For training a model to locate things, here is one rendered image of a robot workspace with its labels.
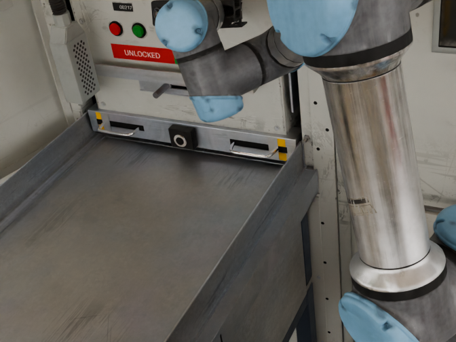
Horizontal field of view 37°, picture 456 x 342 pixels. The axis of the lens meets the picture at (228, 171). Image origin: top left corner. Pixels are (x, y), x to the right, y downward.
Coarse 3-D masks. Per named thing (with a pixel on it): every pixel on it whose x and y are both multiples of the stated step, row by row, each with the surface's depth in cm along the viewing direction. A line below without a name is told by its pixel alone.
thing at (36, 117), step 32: (0, 0) 146; (32, 0) 151; (0, 32) 150; (32, 32) 156; (0, 64) 153; (32, 64) 159; (0, 96) 155; (32, 96) 162; (64, 96) 165; (0, 128) 158; (32, 128) 164; (64, 128) 172; (0, 160) 160
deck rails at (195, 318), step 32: (32, 160) 150; (64, 160) 160; (288, 160) 137; (0, 192) 143; (32, 192) 151; (288, 192) 139; (0, 224) 142; (256, 224) 127; (224, 256) 116; (224, 288) 118; (192, 320) 108
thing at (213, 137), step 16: (112, 112) 161; (96, 128) 166; (112, 128) 164; (128, 128) 161; (144, 128) 159; (160, 128) 156; (208, 128) 150; (224, 128) 148; (208, 144) 152; (224, 144) 150; (240, 144) 148; (256, 144) 146; (288, 144) 142
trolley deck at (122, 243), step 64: (64, 192) 150; (128, 192) 147; (192, 192) 144; (256, 192) 141; (0, 256) 134; (64, 256) 131; (128, 256) 129; (192, 256) 127; (256, 256) 124; (0, 320) 119; (64, 320) 117; (128, 320) 115
